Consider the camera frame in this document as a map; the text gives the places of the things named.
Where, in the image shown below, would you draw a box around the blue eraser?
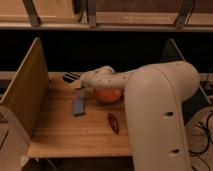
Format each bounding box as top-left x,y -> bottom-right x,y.
72,97 -> 85,116

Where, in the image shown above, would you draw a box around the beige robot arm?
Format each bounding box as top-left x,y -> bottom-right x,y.
70,61 -> 200,171

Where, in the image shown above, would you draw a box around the orange ceramic cup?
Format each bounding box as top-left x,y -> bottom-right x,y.
93,89 -> 123,103

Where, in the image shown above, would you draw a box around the left wooden side panel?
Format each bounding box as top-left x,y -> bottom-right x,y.
0,38 -> 49,141

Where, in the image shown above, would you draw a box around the wooden shelf with brackets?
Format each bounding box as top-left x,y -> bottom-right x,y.
0,0 -> 213,32

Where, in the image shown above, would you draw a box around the right dark side panel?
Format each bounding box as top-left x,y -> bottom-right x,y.
161,38 -> 211,126

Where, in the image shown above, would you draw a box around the dark red oval ring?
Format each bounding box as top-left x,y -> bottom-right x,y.
107,112 -> 120,135

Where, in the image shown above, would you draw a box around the black cables on floor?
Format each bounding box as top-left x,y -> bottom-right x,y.
188,111 -> 213,171

